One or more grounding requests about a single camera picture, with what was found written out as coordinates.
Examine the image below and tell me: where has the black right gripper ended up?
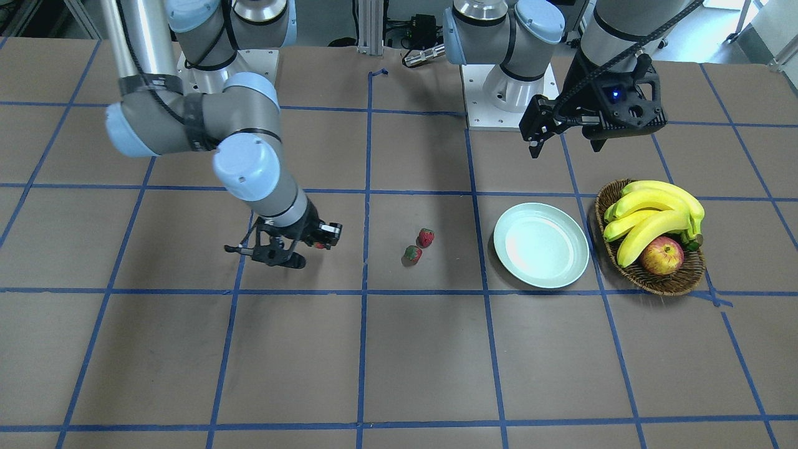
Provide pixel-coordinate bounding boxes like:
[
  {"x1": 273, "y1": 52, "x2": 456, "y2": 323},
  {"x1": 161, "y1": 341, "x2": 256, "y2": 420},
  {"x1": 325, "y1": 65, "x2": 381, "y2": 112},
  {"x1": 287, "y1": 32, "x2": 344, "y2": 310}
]
[{"x1": 224, "y1": 203, "x2": 342, "y2": 269}]

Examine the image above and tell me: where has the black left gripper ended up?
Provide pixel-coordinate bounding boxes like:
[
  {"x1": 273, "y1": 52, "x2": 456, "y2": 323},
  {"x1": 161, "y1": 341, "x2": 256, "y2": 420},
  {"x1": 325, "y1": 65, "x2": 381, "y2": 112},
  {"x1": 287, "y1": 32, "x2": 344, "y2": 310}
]
[{"x1": 519, "y1": 49, "x2": 667, "y2": 159}]

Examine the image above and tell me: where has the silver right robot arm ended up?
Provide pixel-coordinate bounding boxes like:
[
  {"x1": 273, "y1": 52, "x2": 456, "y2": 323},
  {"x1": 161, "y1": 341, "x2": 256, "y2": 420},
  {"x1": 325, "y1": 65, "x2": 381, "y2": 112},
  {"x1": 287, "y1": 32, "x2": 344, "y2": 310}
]
[{"x1": 102, "y1": 1, "x2": 342, "y2": 268}]

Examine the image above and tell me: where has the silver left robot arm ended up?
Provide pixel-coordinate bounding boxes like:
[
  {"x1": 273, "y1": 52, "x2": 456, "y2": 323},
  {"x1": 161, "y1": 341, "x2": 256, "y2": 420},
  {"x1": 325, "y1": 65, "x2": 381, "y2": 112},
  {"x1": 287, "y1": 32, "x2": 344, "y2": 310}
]
[{"x1": 443, "y1": 1, "x2": 701, "y2": 157}]

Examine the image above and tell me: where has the light green round plate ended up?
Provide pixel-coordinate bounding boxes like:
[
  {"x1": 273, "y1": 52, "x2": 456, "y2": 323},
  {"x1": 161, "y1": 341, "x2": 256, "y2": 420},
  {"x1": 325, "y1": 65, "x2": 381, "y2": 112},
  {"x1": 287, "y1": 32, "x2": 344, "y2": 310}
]
[{"x1": 493, "y1": 202, "x2": 590, "y2": 289}]

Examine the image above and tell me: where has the yellow banana bunch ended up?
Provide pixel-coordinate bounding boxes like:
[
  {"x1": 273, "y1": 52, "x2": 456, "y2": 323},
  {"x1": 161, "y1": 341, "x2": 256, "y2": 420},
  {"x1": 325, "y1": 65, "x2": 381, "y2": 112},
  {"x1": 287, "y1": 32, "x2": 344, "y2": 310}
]
[{"x1": 598, "y1": 180, "x2": 706, "y2": 268}]

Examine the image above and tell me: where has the red yellow apple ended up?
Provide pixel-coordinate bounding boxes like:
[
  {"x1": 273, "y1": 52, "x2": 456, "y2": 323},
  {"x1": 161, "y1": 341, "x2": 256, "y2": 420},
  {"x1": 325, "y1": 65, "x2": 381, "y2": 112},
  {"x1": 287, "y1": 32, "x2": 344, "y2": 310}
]
[{"x1": 638, "y1": 236, "x2": 685, "y2": 276}]

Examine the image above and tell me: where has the brown wicker basket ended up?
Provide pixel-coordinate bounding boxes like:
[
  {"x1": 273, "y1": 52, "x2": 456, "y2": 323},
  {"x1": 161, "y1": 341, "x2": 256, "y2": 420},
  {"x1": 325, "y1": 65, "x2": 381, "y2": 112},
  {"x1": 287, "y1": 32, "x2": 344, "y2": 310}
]
[{"x1": 589, "y1": 178, "x2": 706, "y2": 296}]

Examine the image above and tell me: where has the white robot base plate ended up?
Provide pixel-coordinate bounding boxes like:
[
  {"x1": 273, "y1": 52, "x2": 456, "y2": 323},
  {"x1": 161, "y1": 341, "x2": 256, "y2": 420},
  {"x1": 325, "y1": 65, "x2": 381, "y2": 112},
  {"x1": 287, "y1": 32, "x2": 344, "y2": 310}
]
[
  {"x1": 176, "y1": 49, "x2": 280, "y2": 94},
  {"x1": 461, "y1": 64, "x2": 559, "y2": 132}
]

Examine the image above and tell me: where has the aluminium frame post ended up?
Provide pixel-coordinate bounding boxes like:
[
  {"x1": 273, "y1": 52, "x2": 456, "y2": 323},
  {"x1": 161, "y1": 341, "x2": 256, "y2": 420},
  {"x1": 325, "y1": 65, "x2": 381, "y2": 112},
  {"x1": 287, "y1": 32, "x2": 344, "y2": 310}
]
[{"x1": 353, "y1": 1, "x2": 387, "y2": 57}]

